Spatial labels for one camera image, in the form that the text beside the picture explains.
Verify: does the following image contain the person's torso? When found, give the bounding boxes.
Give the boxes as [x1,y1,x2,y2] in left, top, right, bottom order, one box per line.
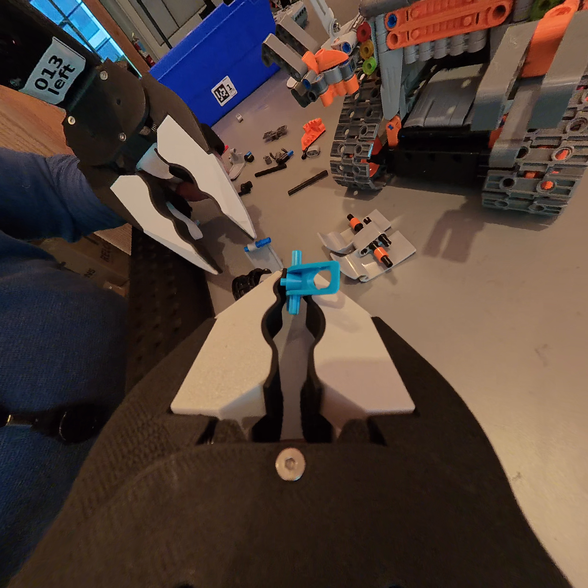
[0,230,131,588]

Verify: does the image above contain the blue storage bin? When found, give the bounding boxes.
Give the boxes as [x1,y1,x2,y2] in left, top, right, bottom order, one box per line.
[149,0,281,127]

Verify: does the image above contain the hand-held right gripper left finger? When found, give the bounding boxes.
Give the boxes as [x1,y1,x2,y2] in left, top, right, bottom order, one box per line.
[169,270,288,444]

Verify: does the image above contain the grey curved panel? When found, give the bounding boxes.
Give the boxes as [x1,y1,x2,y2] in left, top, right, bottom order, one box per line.
[227,149,256,181]

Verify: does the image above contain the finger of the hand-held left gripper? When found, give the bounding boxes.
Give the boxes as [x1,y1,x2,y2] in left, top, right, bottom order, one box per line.
[109,172,225,275]
[152,114,258,240]

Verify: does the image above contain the orange angled piece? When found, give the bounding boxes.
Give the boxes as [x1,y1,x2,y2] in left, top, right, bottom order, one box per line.
[301,118,327,150]

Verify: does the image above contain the black studded panel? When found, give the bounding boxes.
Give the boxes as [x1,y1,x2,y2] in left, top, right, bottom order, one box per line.
[126,227,217,396]

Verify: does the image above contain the grey flap assembly orange bushes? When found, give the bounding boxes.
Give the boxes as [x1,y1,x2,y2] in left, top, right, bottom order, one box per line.
[317,209,417,283]

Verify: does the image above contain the long black axle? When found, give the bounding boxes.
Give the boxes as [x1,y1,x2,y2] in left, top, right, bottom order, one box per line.
[288,170,330,197]

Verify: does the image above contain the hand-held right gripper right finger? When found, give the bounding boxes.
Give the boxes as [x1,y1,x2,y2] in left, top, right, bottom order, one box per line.
[300,288,417,444]

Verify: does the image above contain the blue plastic separator tool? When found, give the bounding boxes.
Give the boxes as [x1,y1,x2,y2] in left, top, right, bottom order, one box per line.
[281,249,341,315]

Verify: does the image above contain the cardboard box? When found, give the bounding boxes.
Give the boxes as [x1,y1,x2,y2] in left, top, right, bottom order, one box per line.
[39,236,129,295]

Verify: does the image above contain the grey orange tracked toy robot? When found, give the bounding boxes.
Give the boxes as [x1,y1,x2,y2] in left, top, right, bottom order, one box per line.
[262,0,588,217]

